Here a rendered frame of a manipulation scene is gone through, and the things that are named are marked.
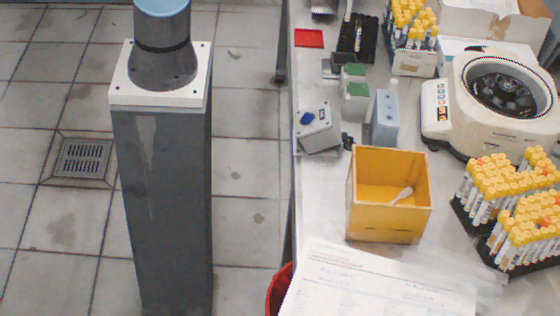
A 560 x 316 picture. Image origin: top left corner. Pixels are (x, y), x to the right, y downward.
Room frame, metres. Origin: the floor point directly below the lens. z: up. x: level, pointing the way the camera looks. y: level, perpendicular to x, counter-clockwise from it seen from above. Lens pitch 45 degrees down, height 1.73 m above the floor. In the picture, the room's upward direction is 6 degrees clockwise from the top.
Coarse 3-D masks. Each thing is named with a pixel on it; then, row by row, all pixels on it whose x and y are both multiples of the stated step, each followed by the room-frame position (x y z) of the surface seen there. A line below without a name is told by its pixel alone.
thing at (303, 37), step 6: (294, 30) 1.27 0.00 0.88; (300, 30) 1.28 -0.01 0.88; (306, 30) 1.28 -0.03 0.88; (312, 30) 1.28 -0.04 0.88; (318, 30) 1.28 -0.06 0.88; (294, 36) 1.25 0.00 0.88; (300, 36) 1.26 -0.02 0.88; (306, 36) 1.26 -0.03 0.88; (312, 36) 1.26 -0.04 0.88; (318, 36) 1.27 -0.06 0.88; (300, 42) 1.23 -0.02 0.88; (306, 42) 1.23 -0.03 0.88; (312, 42) 1.24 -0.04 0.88; (318, 42) 1.24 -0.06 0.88
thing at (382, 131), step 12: (384, 96) 0.95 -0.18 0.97; (396, 96) 0.95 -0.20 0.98; (372, 108) 0.97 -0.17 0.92; (384, 108) 0.91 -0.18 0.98; (396, 108) 0.92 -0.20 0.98; (372, 120) 0.94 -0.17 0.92; (384, 120) 0.88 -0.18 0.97; (396, 120) 0.88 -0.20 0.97; (372, 132) 0.91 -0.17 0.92; (384, 132) 0.87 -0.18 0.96; (396, 132) 0.87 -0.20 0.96; (372, 144) 0.88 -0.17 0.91; (384, 144) 0.87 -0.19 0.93; (396, 144) 0.92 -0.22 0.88
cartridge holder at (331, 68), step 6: (336, 54) 1.16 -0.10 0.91; (342, 54) 1.16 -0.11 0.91; (348, 54) 1.16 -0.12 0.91; (354, 54) 1.16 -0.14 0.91; (324, 60) 1.16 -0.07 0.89; (330, 60) 1.15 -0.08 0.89; (336, 60) 1.16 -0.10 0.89; (342, 60) 1.16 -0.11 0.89; (348, 60) 1.16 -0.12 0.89; (354, 60) 1.15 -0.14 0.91; (324, 66) 1.13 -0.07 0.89; (330, 66) 1.14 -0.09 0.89; (336, 66) 1.11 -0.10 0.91; (324, 72) 1.11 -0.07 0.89; (330, 72) 1.11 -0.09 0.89; (336, 72) 1.11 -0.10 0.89; (336, 78) 1.11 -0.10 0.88
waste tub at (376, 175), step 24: (360, 168) 0.80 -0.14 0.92; (384, 168) 0.80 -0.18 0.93; (408, 168) 0.81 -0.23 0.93; (360, 192) 0.78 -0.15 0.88; (384, 192) 0.79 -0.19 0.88; (360, 216) 0.68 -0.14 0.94; (384, 216) 0.68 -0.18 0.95; (408, 216) 0.68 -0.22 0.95; (360, 240) 0.68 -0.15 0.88; (384, 240) 0.68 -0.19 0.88; (408, 240) 0.68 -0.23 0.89
